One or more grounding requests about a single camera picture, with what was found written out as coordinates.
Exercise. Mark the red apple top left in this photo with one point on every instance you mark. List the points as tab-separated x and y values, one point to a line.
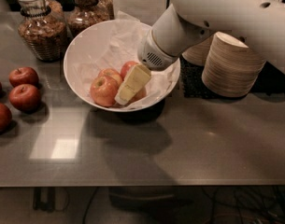
23	75

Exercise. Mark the white crumpled paper liner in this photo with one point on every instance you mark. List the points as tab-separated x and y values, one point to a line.
117	44

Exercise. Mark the stack of paper bowls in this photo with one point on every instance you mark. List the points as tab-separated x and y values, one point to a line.
197	54
231	67

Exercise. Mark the back right red apple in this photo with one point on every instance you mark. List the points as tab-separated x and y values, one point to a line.
126	67

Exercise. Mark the rear stack of paper bowls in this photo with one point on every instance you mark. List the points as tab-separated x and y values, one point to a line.
197	54

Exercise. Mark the white bowl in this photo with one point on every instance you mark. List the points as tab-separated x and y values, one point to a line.
86	47

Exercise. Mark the glass granola jar right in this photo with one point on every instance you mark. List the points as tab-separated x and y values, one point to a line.
89	12

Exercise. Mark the red apple middle left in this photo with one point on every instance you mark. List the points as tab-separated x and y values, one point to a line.
25	97

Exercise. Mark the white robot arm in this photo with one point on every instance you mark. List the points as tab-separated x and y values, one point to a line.
260	24

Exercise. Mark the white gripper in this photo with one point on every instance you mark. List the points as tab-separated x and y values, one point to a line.
155	54

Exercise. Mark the yellow-red apple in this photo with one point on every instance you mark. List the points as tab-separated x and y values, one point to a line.
103	90
111	73
141	94

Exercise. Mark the front stack of paper bowls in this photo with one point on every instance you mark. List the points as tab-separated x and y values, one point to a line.
231	67

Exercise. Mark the glass granola jar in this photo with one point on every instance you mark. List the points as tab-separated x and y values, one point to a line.
89	12
42	30

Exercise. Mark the black mat under bowls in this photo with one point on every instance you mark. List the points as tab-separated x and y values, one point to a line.
193	86

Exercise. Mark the glass granola jar left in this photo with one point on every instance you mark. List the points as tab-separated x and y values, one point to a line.
42	30

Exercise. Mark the red apple bottom left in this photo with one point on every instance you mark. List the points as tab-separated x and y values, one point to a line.
5	117

